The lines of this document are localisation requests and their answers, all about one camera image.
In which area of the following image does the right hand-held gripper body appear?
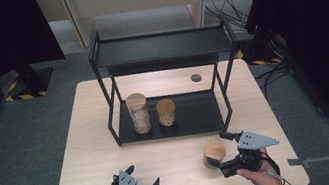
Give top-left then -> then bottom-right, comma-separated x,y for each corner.
214,124 -> 285,179

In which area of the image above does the black stand base striped tape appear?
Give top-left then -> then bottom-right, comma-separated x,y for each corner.
234,31 -> 285,71
0,62 -> 58,104

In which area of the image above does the bundle of black cables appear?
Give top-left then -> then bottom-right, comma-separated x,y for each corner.
203,0 -> 297,106

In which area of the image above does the black metal shelf rack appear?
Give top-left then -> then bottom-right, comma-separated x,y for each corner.
83,6 -> 254,152

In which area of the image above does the glass jar of green beans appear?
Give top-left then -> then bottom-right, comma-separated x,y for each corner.
200,137 -> 230,172

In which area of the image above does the tall glass jar of grains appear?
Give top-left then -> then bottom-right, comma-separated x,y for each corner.
123,90 -> 154,137

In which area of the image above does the dark round table grommet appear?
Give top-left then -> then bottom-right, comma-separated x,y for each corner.
189,72 -> 203,84

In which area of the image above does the glass jar of lotus seeds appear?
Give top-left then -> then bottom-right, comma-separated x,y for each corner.
154,96 -> 180,129

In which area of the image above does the grey tape strip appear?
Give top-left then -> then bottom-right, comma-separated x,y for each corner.
286,156 -> 304,168

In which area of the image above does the person's right hand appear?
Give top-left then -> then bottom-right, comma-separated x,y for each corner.
233,146 -> 284,185

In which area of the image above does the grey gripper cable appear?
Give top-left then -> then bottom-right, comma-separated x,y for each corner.
265,166 -> 295,185

